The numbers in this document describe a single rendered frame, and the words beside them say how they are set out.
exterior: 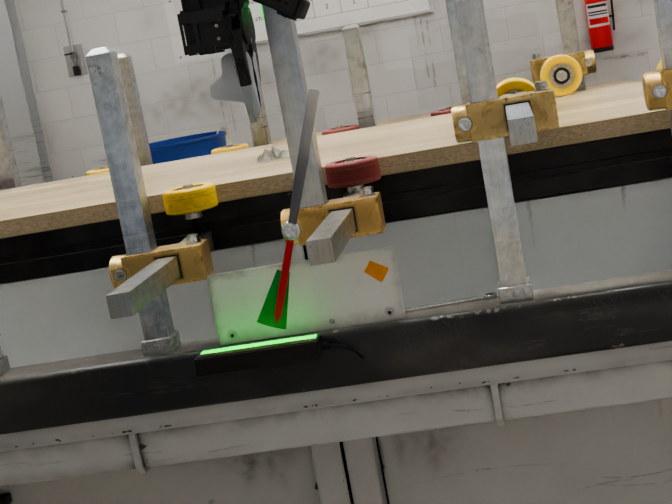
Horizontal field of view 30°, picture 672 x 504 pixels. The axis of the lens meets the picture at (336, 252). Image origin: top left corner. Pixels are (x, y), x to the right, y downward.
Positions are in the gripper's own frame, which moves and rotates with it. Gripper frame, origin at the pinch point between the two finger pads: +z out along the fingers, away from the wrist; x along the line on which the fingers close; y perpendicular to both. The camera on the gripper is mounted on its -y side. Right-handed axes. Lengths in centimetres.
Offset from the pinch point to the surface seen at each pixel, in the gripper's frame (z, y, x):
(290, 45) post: -7.6, -4.7, -6.1
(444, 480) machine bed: 64, -13, -31
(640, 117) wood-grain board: 11, -50, -28
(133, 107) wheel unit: -1, 51, -115
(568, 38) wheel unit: 1, -46, -115
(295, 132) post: 3.8, -3.3, -6.1
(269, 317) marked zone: 28.0, 4.8, -5.3
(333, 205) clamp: 14.2, -6.7, -5.4
